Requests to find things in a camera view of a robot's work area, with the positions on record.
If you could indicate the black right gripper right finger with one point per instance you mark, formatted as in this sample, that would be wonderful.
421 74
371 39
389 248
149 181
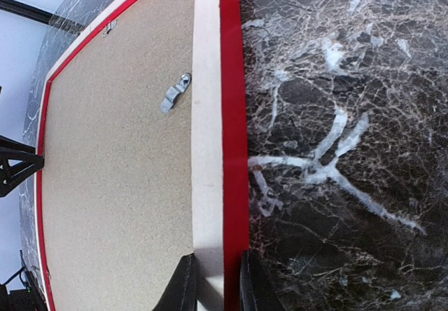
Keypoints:
255 290

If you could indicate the left black corner post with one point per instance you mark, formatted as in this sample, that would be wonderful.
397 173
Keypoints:
42 16

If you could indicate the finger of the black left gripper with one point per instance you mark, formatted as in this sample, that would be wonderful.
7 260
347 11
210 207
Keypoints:
18 162

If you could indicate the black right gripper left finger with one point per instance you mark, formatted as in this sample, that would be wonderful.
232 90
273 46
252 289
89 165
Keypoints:
181 292

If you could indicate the brown cardboard backing board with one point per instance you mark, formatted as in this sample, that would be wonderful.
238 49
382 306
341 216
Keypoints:
116 193

